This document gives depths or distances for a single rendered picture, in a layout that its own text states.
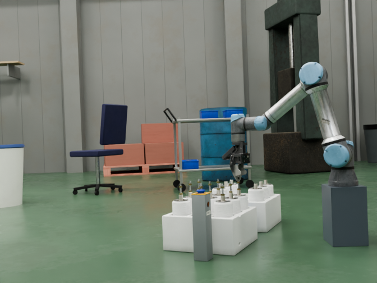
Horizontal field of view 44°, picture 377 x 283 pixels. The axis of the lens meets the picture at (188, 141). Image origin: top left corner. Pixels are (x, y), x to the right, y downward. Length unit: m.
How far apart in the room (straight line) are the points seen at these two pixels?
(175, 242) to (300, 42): 4.83
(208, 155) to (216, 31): 3.72
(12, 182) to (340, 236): 3.11
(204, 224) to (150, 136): 5.96
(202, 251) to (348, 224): 0.77
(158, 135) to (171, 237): 5.74
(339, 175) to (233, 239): 0.64
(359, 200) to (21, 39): 8.11
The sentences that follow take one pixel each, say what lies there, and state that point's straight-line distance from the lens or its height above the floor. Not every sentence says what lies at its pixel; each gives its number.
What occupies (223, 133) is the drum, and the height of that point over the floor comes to 0.61.
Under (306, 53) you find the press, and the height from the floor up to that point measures 1.69.
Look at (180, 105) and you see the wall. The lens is 8.93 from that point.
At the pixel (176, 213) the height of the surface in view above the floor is 0.19.
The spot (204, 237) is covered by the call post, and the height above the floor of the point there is 0.11.
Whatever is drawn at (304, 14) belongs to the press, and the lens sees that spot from 6.94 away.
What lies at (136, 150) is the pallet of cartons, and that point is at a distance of 7.61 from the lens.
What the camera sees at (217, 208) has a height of 0.22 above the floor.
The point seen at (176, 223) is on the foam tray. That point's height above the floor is 0.15.
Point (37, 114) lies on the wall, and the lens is 9.43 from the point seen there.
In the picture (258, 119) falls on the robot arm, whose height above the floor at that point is 0.66.
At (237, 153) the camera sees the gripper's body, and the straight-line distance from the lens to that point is 2.53.
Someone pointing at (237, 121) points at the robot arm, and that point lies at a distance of 2.51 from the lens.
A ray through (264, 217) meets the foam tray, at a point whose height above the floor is 0.09.
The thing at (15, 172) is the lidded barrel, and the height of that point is 0.31.
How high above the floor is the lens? 0.58
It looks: 1 degrees down
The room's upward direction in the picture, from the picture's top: 2 degrees counter-clockwise
